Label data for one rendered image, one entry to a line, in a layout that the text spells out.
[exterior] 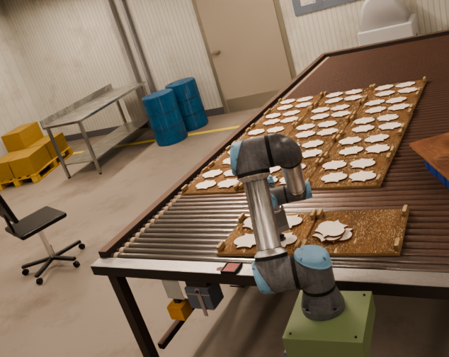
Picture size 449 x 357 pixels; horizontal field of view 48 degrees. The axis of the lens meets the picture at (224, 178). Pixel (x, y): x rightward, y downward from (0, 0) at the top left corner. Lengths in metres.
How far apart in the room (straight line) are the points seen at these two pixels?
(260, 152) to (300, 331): 0.61
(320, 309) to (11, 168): 7.19
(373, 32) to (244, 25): 2.09
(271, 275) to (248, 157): 0.40
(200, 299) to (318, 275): 0.85
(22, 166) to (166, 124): 2.38
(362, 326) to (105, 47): 7.99
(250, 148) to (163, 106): 5.88
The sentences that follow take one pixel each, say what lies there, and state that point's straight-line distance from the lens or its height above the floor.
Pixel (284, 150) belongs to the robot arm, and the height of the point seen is 1.51.
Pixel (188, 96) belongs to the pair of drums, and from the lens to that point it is 7.95.
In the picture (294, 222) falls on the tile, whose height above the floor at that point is 0.95.
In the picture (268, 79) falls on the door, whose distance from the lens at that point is 8.03.
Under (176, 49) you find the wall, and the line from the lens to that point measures 8.53.
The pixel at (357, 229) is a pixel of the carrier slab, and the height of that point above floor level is 0.94.
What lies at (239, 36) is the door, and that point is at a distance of 8.01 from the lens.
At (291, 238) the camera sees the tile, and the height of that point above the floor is 0.95.
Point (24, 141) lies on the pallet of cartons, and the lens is 8.99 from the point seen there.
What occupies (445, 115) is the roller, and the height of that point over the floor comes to 0.92.
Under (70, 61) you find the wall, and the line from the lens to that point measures 9.74.
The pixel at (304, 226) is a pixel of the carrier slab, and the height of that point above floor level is 0.94.
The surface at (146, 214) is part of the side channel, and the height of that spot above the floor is 0.95.
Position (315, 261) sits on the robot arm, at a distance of 1.68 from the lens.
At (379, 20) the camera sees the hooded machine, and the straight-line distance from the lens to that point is 6.83.
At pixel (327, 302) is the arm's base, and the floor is 1.02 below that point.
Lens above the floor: 2.10
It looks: 21 degrees down
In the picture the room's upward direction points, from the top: 17 degrees counter-clockwise
